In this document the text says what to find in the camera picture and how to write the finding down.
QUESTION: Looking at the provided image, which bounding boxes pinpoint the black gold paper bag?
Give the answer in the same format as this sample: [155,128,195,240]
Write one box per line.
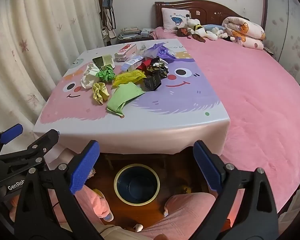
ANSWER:
[146,57,169,79]

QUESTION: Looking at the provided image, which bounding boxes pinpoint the blue trash bin yellow rim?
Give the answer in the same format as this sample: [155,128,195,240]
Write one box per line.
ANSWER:
[114,164,161,205]

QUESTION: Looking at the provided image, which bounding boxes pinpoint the person's leg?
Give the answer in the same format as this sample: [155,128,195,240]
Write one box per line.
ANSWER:
[140,192,243,240]
[74,184,109,218]

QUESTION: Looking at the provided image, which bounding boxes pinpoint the person's left leg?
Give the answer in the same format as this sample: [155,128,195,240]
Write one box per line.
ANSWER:
[74,184,109,218]

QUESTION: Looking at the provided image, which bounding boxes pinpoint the white printed pillow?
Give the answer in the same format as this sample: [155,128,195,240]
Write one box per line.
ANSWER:
[161,7,192,33]

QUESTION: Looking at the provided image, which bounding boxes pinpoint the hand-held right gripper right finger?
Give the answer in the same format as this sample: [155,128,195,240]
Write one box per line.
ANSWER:
[191,140,280,240]

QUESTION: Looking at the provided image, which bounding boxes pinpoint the green printed carton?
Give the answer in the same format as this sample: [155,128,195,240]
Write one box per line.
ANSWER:
[92,54,115,69]

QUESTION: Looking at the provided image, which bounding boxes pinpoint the pink patterned box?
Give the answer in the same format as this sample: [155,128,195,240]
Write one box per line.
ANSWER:
[114,44,137,62]

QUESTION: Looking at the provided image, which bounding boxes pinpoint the yellow plastic packet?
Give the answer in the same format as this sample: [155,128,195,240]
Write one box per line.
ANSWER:
[112,70,146,87]

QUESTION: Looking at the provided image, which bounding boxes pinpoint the cream handbag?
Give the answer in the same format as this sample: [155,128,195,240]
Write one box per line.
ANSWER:
[101,26,117,39]

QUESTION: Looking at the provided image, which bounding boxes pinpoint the green crumpled paper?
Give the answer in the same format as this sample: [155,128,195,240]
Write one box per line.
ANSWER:
[96,66,115,82]

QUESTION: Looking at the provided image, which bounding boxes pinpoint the floral wardrobe doors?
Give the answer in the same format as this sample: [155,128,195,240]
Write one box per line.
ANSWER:
[262,0,300,85]

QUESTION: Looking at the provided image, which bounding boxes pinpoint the small black box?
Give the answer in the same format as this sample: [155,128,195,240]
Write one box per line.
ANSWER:
[143,74,162,91]

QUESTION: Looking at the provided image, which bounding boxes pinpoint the light green paper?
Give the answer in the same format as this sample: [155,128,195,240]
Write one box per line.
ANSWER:
[106,82,145,117]

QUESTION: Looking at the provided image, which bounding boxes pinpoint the wooden coat rack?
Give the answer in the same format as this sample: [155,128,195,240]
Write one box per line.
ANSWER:
[89,0,110,45]

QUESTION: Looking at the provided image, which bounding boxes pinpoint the purple tissue bag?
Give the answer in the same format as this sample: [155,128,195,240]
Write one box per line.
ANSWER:
[143,43,177,64]

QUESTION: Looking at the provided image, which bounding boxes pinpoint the person's right leg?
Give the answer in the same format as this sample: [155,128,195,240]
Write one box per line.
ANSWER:
[140,192,243,240]

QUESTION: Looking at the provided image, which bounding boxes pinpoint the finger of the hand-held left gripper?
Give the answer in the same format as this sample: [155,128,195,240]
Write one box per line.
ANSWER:
[0,124,24,157]
[0,129,59,171]

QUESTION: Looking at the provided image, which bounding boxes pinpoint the wooden table frame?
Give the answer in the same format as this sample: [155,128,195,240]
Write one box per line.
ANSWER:
[104,152,173,172]

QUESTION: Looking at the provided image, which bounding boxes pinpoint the folded cartoon quilt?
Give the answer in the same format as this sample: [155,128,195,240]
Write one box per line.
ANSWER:
[221,17,265,49]

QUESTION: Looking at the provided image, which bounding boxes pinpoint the stack of books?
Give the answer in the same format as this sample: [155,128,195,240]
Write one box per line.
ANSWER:
[120,27,140,39]

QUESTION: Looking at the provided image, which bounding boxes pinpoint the white crumpled paper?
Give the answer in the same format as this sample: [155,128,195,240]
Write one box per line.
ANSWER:
[80,63,100,89]

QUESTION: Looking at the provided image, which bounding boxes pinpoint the yellow crumpled paper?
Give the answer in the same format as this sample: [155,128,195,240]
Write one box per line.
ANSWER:
[92,82,110,105]

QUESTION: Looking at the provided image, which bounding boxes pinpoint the brown wooden headboard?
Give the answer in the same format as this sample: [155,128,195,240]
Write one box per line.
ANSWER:
[154,0,250,28]

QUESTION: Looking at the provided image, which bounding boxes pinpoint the cream floral curtain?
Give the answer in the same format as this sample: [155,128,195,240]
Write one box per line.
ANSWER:
[0,0,105,140]

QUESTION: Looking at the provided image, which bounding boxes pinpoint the cartoon printed tablecloth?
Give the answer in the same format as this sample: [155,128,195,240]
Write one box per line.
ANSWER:
[32,39,230,155]

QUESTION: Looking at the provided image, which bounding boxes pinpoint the grey blue handbag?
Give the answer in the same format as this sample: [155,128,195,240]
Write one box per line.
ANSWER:
[102,0,117,29]

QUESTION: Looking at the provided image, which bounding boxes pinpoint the white purple tube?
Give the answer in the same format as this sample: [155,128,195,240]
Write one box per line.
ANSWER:
[121,56,145,72]

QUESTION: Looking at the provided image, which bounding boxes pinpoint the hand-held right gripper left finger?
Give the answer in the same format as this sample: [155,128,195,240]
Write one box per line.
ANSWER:
[14,140,104,240]

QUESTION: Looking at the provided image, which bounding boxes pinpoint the dark wooden nightstand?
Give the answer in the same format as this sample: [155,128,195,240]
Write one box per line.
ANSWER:
[117,35,155,45]

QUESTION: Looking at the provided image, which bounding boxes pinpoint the red packet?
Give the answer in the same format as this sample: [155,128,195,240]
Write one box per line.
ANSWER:
[136,59,153,72]

